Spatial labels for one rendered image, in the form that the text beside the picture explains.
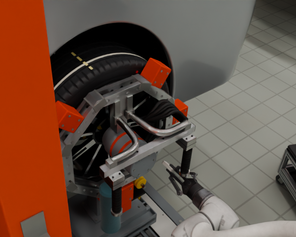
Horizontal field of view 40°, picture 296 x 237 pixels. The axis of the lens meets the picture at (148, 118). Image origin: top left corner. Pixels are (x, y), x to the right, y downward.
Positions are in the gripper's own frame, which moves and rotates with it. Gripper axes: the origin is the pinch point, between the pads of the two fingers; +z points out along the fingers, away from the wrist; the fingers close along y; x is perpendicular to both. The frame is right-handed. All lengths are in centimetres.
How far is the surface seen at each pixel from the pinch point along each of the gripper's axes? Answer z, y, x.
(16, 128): -30, 7, 110
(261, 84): 71, 75, -167
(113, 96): 7, 15, 51
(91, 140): 17.1, -7.6, 34.7
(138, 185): 7.3, -16.6, -0.4
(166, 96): 6.7, 25.7, 25.2
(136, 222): 11, -40, -29
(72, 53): 32, 18, 57
